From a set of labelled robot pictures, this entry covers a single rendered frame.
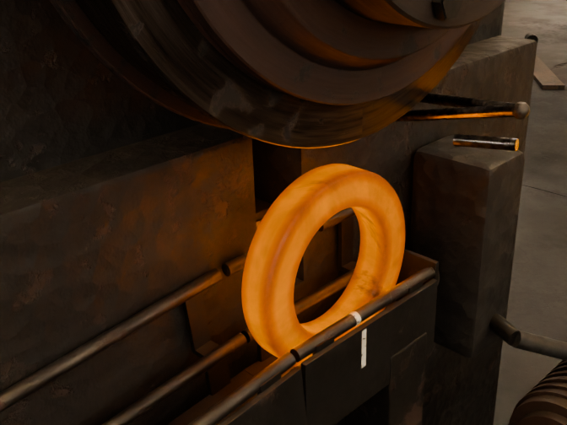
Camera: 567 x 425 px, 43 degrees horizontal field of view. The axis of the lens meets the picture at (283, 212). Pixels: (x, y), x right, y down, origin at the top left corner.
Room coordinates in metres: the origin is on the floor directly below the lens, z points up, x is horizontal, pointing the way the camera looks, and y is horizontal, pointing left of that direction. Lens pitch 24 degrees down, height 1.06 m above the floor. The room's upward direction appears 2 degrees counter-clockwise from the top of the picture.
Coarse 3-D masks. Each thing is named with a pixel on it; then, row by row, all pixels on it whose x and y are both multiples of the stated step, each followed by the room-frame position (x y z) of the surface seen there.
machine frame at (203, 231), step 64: (0, 0) 0.50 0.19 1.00; (0, 64) 0.50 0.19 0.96; (64, 64) 0.53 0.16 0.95; (512, 64) 0.89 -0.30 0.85; (0, 128) 0.49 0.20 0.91; (64, 128) 0.53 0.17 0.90; (128, 128) 0.56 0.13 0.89; (192, 128) 0.60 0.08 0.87; (384, 128) 0.71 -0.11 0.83; (448, 128) 0.80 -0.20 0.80; (512, 128) 0.91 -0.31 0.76; (0, 192) 0.47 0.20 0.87; (64, 192) 0.47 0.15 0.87; (128, 192) 0.50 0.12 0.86; (192, 192) 0.54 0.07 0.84; (256, 192) 0.67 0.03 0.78; (0, 256) 0.43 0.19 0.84; (64, 256) 0.46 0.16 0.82; (128, 256) 0.49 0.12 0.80; (192, 256) 0.53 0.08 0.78; (320, 256) 0.64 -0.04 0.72; (0, 320) 0.42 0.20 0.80; (64, 320) 0.45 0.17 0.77; (0, 384) 0.41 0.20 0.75; (64, 384) 0.44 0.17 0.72; (128, 384) 0.48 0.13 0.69; (192, 384) 0.52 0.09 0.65; (448, 384) 0.83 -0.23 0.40
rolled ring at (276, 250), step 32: (288, 192) 0.54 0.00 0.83; (320, 192) 0.53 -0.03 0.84; (352, 192) 0.56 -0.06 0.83; (384, 192) 0.59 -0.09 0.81; (288, 224) 0.51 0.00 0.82; (320, 224) 0.53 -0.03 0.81; (384, 224) 0.59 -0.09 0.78; (256, 256) 0.51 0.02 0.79; (288, 256) 0.50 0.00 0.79; (384, 256) 0.59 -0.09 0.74; (256, 288) 0.50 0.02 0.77; (288, 288) 0.50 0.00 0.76; (352, 288) 0.59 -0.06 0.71; (384, 288) 0.59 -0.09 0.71; (256, 320) 0.50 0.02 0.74; (288, 320) 0.50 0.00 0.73; (320, 320) 0.56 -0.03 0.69
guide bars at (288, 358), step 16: (416, 272) 0.61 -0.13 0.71; (432, 272) 0.61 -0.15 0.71; (400, 288) 0.58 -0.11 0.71; (416, 288) 0.59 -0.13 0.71; (368, 304) 0.55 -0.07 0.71; (384, 304) 0.56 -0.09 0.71; (352, 320) 0.53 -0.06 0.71; (320, 336) 0.51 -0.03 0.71; (336, 336) 0.51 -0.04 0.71; (288, 352) 0.48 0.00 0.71; (304, 352) 0.49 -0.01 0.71; (272, 368) 0.47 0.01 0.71; (288, 368) 0.47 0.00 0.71; (256, 384) 0.45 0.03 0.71; (272, 384) 0.46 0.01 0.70; (224, 400) 0.44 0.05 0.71; (240, 400) 0.44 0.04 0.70; (208, 416) 0.42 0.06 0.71; (224, 416) 0.43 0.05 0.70
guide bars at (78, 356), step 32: (352, 224) 0.66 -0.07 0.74; (352, 256) 0.66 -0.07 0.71; (192, 288) 0.52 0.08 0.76; (320, 288) 0.60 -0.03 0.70; (128, 320) 0.48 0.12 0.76; (192, 320) 0.52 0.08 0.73; (96, 352) 0.45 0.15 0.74; (224, 352) 0.51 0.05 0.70; (32, 384) 0.42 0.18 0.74; (224, 384) 0.52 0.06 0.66; (128, 416) 0.44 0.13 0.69
